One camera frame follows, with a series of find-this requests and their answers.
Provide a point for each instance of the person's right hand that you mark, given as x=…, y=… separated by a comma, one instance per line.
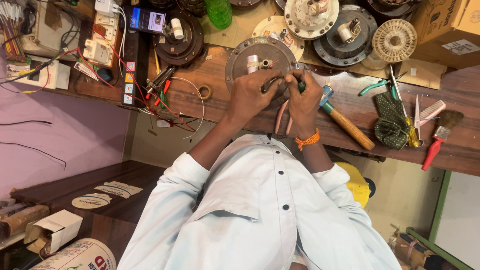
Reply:
x=304, y=107

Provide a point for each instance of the person's left hand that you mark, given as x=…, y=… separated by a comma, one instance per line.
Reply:
x=247, y=97

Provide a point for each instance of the person's right fingers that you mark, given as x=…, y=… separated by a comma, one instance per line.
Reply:
x=296, y=80

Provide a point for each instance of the person's left fingers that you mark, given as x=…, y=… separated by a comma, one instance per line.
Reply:
x=272, y=79

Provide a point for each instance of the brown metal ceiling fan motor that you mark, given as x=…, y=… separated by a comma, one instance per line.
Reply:
x=243, y=50

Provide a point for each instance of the pink capacitor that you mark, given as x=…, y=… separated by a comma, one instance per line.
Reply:
x=252, y=63

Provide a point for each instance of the grey fan motor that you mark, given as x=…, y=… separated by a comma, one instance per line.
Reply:
x=333, y=50

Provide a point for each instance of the cream fan motor plate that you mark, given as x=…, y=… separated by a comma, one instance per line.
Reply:
x=268, y=28

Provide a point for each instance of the white fan motor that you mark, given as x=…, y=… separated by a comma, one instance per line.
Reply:
x=300, y=20

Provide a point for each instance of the brown tape roll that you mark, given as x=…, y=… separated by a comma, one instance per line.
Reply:
x=199, y=92

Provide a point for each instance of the green plastic bottle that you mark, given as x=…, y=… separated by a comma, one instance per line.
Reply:
x=219, y=13

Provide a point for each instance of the dark brown fan motor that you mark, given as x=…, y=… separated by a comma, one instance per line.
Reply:
x=180, y=50

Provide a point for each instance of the green dotted cloth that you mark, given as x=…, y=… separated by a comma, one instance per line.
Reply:
x=392, y=120

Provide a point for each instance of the cream plastic blower wheel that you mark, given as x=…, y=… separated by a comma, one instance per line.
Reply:
x=394, y=40

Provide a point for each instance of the white capacitor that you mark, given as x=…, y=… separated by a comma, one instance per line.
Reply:
x=177, y=29

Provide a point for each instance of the heap of pliers and screwdrivers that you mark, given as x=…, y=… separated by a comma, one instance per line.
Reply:
x=161, y=84

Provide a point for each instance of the yellow plastic stool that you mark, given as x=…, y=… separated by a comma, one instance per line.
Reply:
x=356, y=183

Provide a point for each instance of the black fan motor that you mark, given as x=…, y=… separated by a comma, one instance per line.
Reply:
x=390, y=6

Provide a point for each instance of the steel scissors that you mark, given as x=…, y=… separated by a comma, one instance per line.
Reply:
x=417, y=116

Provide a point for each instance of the pink comb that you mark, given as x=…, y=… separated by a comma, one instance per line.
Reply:
x=432, y=111

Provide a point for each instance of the person's white shirt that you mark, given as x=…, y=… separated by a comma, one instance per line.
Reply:
x=243, y=217

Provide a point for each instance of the black smartphone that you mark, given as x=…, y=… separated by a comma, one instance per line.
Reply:
x=144, y=19

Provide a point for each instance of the black strip with stickers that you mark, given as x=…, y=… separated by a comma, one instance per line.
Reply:
x=129, y=75

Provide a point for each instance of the brown cardboard box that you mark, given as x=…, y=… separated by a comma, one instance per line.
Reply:
x=446, y=30

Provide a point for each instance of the wooden switchboard with sockets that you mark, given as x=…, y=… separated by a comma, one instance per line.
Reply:
x=101, y=48

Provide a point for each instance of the white charger plug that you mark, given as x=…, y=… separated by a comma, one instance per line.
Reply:
x=105, y=6

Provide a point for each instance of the cream sticker strip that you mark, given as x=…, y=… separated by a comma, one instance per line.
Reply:
x=118, y=189

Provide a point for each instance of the green framed white board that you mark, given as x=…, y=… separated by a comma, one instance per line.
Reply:
x=459, y=221

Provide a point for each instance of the oval cream sticker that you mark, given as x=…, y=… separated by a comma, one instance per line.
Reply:
x=91, y=201

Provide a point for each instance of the white tester box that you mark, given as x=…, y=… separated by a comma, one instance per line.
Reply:
x=48, y=75

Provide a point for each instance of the cream appliance box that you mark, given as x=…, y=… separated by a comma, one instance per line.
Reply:
x=45, y=33

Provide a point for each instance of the white printed sack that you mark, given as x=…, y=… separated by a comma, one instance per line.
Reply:
x=82, y=257

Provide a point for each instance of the small white carton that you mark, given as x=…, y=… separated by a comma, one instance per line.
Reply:
x=56, y=227

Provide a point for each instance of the bundle of coloured sleeves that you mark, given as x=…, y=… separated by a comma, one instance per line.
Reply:
x=11, y=33

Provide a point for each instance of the brown wrapped packet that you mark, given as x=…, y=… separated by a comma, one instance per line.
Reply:
x=24, y=221

